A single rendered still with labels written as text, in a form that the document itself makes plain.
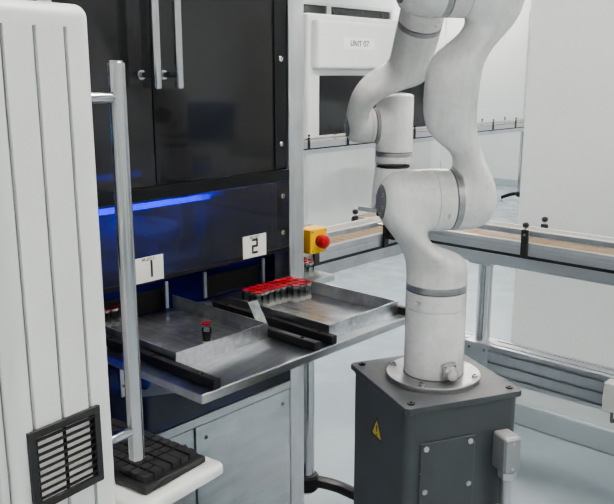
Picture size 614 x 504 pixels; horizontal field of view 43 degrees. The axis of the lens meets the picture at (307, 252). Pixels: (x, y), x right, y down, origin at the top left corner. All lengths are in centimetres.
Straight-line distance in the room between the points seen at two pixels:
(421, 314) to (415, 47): 54
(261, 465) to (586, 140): 173
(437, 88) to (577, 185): 179
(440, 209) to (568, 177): 174
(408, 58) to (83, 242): 84
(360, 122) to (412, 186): 31
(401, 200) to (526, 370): 138
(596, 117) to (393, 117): 148
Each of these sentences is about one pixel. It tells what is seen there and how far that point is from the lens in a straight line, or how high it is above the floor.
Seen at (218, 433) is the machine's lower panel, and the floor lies 53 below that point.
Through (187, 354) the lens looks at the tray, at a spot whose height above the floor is 90.
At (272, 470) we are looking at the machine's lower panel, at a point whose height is 35.
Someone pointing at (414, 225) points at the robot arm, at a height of 119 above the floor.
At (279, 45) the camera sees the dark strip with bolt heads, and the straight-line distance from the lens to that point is 208.
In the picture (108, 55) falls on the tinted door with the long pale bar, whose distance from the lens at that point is 176.
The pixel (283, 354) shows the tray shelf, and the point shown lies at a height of 88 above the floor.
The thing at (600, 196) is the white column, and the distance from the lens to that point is 314.
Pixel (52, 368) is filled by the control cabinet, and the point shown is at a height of 108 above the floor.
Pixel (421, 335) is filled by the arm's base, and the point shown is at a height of 96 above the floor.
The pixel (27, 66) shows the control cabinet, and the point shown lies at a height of 147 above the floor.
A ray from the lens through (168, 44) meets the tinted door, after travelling 185.
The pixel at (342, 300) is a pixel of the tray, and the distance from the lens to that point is 205.
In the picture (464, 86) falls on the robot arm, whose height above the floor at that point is 144.
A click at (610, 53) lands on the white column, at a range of 311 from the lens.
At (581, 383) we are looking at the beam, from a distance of 265.
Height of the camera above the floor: 146
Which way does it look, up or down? 13 degrees down
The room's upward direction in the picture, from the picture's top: straight up
